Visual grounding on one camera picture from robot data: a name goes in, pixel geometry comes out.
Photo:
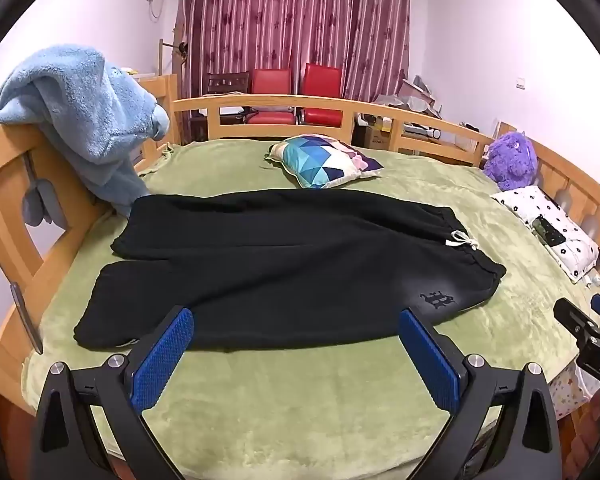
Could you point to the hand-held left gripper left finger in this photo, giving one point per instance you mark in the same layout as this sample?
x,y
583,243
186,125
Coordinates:
x,y
162,355

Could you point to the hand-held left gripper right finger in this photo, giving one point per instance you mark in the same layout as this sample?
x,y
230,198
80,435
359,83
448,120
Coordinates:
x,y
430,360

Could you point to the black pants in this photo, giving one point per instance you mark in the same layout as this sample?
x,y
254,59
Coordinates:
x,y
280,260

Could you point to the star print bed sheet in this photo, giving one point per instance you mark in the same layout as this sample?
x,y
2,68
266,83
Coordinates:
x,y
567,392

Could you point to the white floral pillow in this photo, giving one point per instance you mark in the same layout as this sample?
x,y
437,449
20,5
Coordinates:
x,y
575,230

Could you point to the black phone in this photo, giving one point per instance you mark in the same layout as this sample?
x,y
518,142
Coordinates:
x,y
549,231

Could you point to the green plush blanket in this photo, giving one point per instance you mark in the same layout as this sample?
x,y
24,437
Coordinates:
x,y
300,410

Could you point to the purple plush toy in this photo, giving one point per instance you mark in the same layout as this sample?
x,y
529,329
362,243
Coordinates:
x,y
510,160

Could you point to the grey fabric item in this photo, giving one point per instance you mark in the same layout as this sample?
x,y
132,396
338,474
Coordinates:
x,y
42,205

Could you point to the geometric print pillow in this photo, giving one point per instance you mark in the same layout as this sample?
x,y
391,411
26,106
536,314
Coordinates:
x,y
315,160

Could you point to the cardboard box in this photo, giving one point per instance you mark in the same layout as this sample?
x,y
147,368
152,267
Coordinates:
x,y
379,135

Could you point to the light blue fleece robe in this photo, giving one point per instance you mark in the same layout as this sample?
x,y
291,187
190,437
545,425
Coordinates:
x,y
90,120

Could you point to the pile of white bags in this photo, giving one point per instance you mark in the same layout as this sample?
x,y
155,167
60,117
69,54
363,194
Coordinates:
x,y
410,95

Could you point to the dark wooden chair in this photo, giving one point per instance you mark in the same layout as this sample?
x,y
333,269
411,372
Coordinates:
x,y
225,82

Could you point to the red chair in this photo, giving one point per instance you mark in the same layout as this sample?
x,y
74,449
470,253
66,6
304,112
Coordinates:
x,y
322,80
271,82

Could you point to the wooden coat stand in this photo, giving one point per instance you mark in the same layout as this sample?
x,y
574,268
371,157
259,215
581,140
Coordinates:
x,y
172,47

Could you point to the maroon striped curtain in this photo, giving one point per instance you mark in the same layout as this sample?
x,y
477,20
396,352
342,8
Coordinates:
x,y
280,15

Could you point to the wooden bed frame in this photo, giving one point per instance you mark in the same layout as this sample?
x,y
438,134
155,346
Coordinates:
x,y
10,160

